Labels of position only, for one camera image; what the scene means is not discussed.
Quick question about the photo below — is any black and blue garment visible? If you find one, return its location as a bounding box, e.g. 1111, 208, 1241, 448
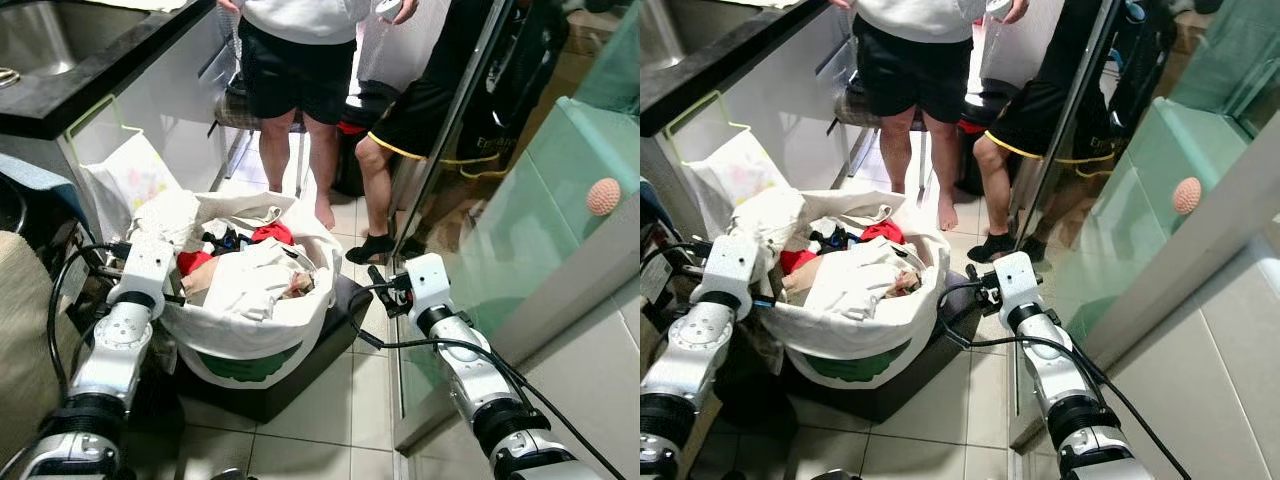
810, 227, 862, 257
203, 228, 252, 258

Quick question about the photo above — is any white folded garment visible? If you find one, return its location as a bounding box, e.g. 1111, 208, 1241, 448
803, 240, 918, 324
200, 240, 313, 324

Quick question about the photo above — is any white laundry bag green print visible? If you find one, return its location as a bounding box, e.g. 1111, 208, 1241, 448
730, 190, 953, 391
125, 190, 347, 387

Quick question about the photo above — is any clear printed plastic bag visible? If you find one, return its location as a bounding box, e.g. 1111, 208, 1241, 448
80, 130, 183, 241
690, 130, 793, 238

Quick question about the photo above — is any black box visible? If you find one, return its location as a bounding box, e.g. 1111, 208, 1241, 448
778, 270, 987, 424
170, 272, 377, 424

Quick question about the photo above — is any light blue cloth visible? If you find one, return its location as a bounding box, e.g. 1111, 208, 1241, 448
0, 152, 87, 231
640, 178, 669, 236

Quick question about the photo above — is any green tinted glass door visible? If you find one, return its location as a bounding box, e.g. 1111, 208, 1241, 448
1008, 0, 1280, 453
390, 0, 640, 453

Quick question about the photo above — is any person in yellow-trimmed black shorts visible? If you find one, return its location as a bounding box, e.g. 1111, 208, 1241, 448
344, 0, 563, 267
964, 0, 1183, 265

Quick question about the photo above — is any black bag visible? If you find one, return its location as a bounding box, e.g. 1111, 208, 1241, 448
330, 78, 403, 197
950, 78, 1023, 197

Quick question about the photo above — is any pink ball knob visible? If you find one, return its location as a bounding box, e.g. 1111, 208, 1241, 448
1169, 176, 1205, 217
585, 177, 623, 217

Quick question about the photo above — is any stool with woven seat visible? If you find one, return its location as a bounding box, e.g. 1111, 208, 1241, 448
214, 80, 307, 197
829, 80, 913, 197

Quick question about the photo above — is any white sink cabinet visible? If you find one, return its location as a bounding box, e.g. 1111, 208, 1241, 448
60, 10, 263, 233
660, 10, 883, 233

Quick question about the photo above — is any black countertop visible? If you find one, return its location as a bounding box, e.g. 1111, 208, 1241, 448
640, 0, 833, 141
0, 0, 218, 141

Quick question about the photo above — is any person in white hoodie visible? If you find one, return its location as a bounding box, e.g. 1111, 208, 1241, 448
215, 0, 423, 233
828, 0, 1033, 233

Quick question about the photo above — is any steel sink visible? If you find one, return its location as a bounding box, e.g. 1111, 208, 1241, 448
640, 0, 743, 73
0, 0, 143, 81

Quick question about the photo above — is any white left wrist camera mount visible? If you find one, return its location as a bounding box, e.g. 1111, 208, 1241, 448
118, 235, 179, 299
700, 235, 762, 299

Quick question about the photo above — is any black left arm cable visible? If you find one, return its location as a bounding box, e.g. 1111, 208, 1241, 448
640, 240, 706, 276
46, 242, 123, 401

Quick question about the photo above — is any green wire rack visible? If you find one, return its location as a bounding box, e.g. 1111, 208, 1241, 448
64, 94, 147, 147
664, 91, 753, 143

